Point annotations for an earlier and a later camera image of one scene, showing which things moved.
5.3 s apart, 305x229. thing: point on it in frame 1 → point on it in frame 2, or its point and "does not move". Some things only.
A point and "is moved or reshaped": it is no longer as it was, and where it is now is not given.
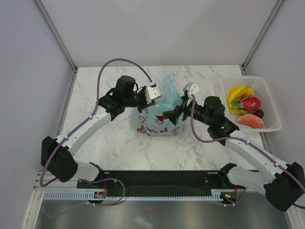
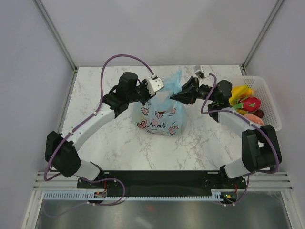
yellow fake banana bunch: (236, 93) does not move
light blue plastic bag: (152, 121) is moved or reshaped
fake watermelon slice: (251, 120) does not move
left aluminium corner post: (55, 33) does not move
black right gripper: (173, 115) → (188, 97)
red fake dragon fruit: (247, 103) does not move
